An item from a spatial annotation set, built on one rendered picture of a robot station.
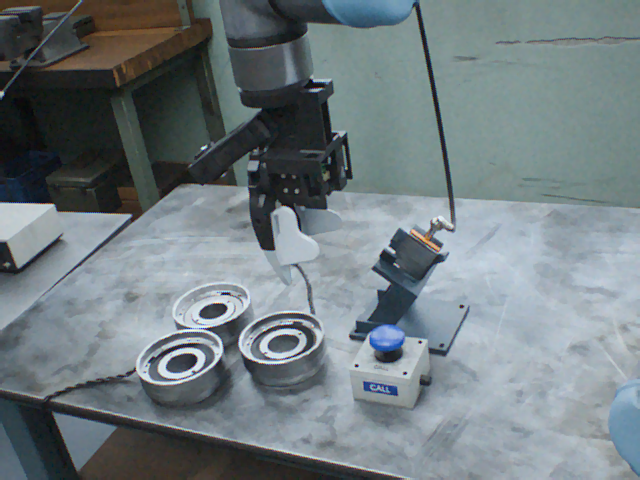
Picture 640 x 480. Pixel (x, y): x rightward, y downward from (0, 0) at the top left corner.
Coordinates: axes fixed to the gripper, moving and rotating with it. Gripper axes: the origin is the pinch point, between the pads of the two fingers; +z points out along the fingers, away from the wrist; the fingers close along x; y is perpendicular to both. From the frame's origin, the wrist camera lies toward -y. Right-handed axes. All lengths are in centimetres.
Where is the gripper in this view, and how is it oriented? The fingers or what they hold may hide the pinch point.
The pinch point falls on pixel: (289, 261)
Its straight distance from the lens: 80.2
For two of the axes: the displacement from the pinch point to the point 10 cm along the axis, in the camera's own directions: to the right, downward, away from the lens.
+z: 1.4, 8.7, 4.8
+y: 9.1, 0.8, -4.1
